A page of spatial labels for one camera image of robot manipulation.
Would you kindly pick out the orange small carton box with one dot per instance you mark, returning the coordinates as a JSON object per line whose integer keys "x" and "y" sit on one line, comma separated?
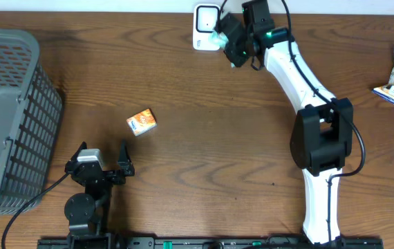
{"x": 142, "y": 122}

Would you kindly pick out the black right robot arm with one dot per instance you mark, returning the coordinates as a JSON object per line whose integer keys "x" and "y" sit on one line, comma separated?
{"x": 323, "y": 128}

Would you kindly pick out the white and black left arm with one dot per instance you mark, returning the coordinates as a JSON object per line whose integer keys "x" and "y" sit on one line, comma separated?
{"x": 87, "y": 212}

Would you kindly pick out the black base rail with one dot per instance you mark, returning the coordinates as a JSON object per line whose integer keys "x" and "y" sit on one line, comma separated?
{"x": 217, "y": 243}

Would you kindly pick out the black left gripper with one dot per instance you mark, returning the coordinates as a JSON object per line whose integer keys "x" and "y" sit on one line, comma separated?
{"x": 124, "y": 162}

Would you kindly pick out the white barcode scanner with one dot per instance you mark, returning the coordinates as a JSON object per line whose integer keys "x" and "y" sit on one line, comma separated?
{"x": 205, "y": 18}

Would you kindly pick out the mint green wipes packet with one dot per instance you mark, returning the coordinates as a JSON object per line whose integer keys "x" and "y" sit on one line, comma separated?
{"x": 218, "y": 41}

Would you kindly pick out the grey plastic mesh basket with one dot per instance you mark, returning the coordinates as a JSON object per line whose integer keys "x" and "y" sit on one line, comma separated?
{"x": 31, "y": 111}

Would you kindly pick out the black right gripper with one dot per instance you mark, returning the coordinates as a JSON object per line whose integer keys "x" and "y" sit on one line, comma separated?
{"x": 231, "y": 57}

